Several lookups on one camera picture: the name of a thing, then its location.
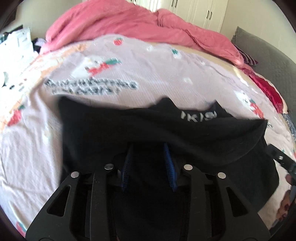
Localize black sweater orange cuffs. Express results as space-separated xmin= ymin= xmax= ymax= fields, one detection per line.
xmin=58 ymin=97 xmax=279 ymax=240

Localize person's right hand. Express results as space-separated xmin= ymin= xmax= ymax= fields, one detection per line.
xmin=276 ymin=174 xmax=295 ymax=223

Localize blue patterned pillow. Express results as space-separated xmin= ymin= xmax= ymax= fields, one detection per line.
xmin=282 ymin=113 xmax=296 ymax=142

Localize red pillow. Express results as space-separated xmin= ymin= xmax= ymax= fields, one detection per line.
xmin=241 ymin=68 xmax=288 ymax=114

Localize grey quilted headboard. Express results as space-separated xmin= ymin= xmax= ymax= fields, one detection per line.
xmin=231 ymin=27 xmax=295 ymax=120

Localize striped dark pillow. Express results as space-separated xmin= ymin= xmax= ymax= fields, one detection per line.
xmin=234 ymin=45 xmax=258 ymax=66

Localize strawberry print bed sheet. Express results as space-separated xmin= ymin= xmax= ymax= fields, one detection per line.
xmin=1 ymin=35 xmax=295 ymax=235

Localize white wardrobe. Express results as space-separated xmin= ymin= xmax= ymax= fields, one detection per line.
xmin=129 ymin=0 xmax=228 ymax=32

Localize white drawer cabinet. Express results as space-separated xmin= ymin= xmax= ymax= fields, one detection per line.
xmin=1 ymin=28 xmax=34 ymax=59

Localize pink duvet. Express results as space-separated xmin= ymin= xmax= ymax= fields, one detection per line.
xmin=41 ymin=1 xmax=244 ymax=67

